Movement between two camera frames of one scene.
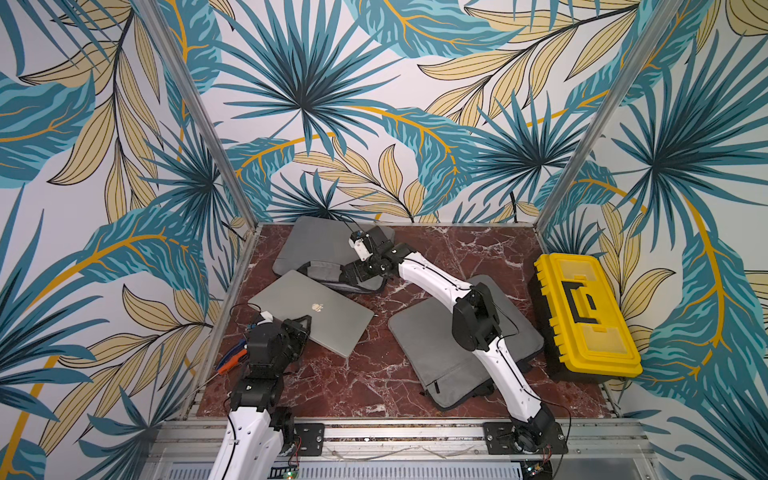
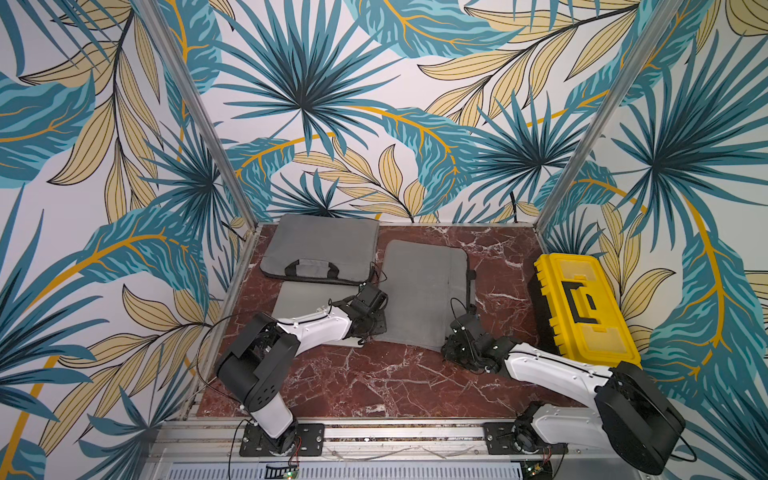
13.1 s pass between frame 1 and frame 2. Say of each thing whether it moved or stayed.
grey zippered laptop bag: moved
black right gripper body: moved
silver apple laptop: moved
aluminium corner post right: stayed
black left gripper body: moved
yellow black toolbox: stayed
